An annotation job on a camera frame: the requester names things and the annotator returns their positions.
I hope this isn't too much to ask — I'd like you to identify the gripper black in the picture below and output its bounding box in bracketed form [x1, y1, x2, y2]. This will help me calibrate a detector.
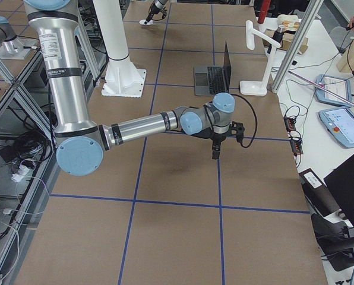
[210, 131, 227, 160]
[144, 0, 167, 24]

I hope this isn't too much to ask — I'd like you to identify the white computer mouse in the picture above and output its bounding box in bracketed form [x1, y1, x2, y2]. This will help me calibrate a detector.
[139, 19, 153, 26]

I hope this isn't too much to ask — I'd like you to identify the grey laptop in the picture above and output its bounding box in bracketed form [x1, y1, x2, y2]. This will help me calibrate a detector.
[194, 42, 232, 96]

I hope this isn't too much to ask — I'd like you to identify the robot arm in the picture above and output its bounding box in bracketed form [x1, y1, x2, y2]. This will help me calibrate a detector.
[24, 1, 235, 176]
[0, 1, 129, 67]

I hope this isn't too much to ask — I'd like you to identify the white desk lamp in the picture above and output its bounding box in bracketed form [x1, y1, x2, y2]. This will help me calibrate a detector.
[239, 20, 281, 96]

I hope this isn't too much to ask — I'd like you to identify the red object at edge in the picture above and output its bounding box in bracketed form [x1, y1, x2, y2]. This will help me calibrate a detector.
[258, 0, 271, 24]

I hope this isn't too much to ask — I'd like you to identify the cardboard box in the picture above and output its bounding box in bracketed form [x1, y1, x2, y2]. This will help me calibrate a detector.
[264, 28, 309, 56]

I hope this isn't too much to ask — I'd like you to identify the near blue teach pendant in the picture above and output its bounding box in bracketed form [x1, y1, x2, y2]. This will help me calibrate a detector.
[318, 106, 354, 148]

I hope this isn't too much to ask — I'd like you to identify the blue teach pendant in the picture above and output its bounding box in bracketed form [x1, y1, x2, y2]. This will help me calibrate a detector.
[315, 74, 352, 107]
[318, 106, 354, 148]

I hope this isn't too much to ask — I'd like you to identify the black monitor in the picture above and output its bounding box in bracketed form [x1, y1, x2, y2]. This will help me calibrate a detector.
[324, 154, 354, 226]

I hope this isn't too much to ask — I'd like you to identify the far blue teach pendant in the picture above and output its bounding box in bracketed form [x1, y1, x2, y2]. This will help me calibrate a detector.
[315, 74, 352, 107]

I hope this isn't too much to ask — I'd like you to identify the white camera pole mount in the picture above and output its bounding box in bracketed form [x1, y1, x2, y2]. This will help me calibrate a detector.
[93, 0, 146, 98]

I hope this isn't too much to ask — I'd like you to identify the aluminium frame post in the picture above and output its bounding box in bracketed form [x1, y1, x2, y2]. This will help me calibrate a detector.
[271, 0, 324, 93]

